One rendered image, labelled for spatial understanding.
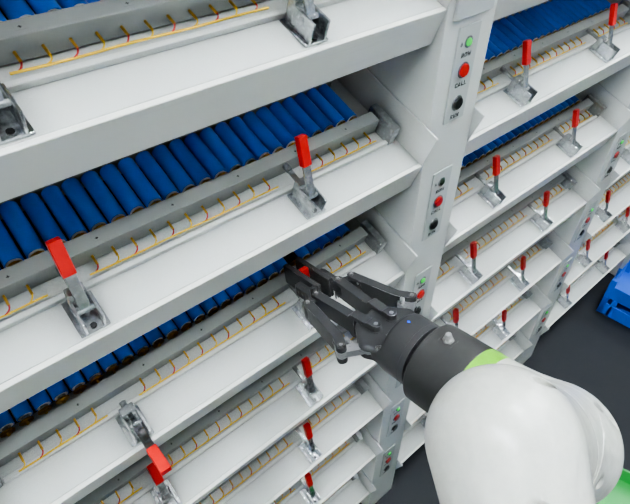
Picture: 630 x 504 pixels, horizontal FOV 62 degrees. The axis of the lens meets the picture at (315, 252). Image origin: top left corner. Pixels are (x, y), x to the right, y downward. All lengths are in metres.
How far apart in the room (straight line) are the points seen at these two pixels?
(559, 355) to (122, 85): 1.80
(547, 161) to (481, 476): 0.88
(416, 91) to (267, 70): 0.26
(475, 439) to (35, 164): 0.35
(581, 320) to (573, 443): 1.81
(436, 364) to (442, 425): 0.16
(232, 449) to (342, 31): 0.62
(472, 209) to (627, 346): 1.29
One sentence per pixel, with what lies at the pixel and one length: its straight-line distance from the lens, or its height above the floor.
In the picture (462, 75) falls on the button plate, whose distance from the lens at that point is 0.70.
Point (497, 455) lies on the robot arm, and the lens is 0.36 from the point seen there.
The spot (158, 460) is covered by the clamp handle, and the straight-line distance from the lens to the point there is 0.63.
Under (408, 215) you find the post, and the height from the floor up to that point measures 1.01.
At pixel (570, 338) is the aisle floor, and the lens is 2.10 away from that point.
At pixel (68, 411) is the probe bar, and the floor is 0.95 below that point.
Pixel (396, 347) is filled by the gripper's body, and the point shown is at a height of 1.04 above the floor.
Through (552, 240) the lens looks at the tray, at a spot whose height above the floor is 0.55.
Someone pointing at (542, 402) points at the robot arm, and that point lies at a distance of 0.38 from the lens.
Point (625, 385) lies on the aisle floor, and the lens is 2.05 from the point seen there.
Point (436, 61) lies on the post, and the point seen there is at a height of 1.24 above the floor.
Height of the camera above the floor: 1.48
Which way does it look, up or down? 42 degrees down
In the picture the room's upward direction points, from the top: straight up
